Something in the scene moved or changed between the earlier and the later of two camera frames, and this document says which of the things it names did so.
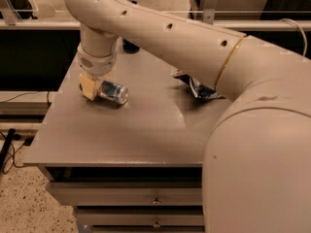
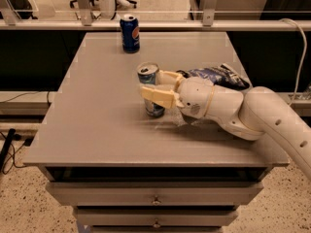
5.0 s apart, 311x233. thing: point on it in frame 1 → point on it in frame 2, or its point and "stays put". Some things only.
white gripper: [97, 65] → [195, 96]
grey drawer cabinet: [127, 167] stays put
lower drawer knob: [156, 224] stays put
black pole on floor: [5, 147] stays put
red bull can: [114, 91] → [147, 75]
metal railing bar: [75, 25] stays put
